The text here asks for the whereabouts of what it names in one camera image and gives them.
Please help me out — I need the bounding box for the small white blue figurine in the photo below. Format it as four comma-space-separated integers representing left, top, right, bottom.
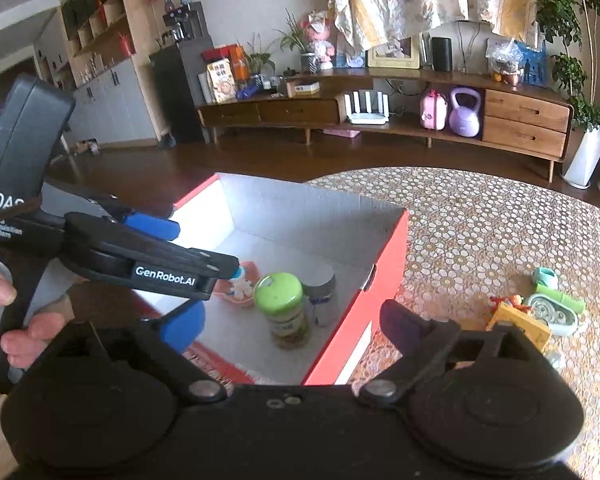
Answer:
228, 266, 253, 304

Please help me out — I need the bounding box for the green lid jar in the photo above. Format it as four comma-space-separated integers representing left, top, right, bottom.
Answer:
253, 272, 309, 349

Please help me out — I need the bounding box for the green cylinder battery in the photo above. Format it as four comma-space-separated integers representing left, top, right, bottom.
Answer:
535, 284, 585, 315

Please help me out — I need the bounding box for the person's left hand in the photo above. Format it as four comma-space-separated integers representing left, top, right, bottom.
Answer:
0, 259, 79, 370

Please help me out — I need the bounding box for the pink bowl toy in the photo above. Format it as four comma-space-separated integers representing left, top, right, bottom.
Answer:
213, 261, 260, 307

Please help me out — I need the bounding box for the orange small toy figure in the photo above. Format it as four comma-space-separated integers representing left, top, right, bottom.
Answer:
490, 295, 529, 312

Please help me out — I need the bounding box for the yellow small box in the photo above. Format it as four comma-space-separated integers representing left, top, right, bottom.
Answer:
486, 304, 552, 352

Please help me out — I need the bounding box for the lace patterned tablecloth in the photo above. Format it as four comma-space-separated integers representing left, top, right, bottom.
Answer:
173, 167, 600, 479

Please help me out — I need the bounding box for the grey lid jar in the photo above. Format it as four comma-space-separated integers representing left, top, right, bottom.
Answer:
300, 263, 339, 327

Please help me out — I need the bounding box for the red cardboard box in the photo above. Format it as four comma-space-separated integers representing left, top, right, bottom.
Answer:
144, 174, 408, 385

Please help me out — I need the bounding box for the teal small round toy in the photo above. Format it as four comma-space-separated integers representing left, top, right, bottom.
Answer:
531, 266, 559, 289

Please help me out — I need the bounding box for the mint green tape dispenser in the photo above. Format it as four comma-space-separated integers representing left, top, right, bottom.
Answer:
526, 294, 579, 337

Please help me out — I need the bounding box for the yellow snack box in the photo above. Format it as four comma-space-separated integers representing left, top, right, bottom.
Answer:
207, 58, 236, 104

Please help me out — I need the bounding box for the black mini fridge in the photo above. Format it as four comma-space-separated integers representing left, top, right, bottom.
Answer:
149, 35, 213, 144

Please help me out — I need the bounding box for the wooden shelf cabinet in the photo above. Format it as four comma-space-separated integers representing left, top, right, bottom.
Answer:
34, 0, 168, 148

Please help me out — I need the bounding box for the black coffee machine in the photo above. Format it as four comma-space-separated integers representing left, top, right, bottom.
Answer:
162, 1, 208, 42

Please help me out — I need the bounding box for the purple kettlebell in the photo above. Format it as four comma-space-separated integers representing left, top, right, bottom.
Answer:
449, 87, 482, 138

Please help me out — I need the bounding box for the white planter pot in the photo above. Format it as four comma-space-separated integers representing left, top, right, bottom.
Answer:
562, 126, 600, 190

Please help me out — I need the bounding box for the white wifi router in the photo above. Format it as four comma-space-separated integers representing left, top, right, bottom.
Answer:
343, 90, 390, 126

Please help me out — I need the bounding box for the pink small suitcase toy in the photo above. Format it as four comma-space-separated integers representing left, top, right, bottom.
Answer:
419, 89, 449, 131

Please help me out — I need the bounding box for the wooden tv sideboard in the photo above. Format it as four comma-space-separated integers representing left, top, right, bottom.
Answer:
197, 68, 573, 166

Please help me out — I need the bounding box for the pink doll figurine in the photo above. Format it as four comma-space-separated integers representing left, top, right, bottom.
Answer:
302, 11, 335, 70

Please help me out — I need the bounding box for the white framed picture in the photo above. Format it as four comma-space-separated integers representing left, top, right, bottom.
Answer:
366, 35, 420, 70

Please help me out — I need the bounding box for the black cylindrical speaker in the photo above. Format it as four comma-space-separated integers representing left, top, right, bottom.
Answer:
430, 37, 453, 73

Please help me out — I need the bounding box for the clear plastic bag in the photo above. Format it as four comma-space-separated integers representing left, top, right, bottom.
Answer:
486, 38, 524, 87

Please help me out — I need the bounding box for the green leafy tree plant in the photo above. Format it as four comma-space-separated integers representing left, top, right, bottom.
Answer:
535, 0, 600, 130

